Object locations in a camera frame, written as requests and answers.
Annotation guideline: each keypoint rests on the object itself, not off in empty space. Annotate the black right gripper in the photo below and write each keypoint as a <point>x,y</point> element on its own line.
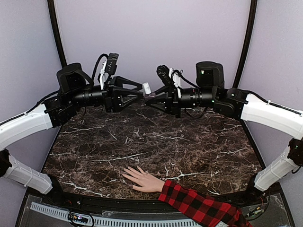
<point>170,98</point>

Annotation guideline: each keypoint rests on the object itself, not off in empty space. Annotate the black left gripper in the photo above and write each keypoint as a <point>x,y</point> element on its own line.
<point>114,91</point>

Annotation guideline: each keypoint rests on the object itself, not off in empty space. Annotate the white nail polish cap brush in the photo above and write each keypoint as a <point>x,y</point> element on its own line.
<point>146,88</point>

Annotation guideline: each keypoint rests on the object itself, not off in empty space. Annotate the red plaid sleeve forearm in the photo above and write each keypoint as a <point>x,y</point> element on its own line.
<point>204,210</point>

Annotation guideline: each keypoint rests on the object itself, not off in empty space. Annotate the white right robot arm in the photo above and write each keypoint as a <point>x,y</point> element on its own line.
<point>237,104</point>

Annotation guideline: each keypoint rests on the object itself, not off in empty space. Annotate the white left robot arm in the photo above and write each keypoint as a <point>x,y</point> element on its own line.
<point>48,113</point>

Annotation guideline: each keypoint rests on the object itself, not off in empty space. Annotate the mannequin hand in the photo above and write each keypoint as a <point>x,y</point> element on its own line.
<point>143,181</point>

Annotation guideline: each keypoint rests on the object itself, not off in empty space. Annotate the small green circuit board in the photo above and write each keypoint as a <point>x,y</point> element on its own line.
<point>77,218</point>

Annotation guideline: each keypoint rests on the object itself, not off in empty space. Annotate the right wiring board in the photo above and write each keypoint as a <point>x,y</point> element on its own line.
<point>256,213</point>

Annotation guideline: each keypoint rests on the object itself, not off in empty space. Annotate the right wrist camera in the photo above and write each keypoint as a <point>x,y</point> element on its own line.
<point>170,77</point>

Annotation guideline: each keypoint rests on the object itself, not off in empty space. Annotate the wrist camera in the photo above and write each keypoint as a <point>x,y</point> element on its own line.
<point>108,69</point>
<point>170,77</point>

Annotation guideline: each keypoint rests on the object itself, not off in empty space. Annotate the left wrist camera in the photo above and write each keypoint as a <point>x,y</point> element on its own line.
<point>108,69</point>

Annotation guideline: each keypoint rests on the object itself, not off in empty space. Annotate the black right frame post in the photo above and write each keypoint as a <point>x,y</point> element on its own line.
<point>246,43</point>

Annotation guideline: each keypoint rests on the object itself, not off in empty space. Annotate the black frame post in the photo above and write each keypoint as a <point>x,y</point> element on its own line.
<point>246,43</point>
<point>56,32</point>

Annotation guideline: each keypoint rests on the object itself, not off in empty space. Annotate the black left frame post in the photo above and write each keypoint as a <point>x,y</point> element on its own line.
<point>56,32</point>

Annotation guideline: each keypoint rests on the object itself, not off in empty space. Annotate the black front table rail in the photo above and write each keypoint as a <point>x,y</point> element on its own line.
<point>91,203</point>

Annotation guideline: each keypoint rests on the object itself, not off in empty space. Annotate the grey slotted cable duct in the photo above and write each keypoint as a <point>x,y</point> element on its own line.
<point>114,219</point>

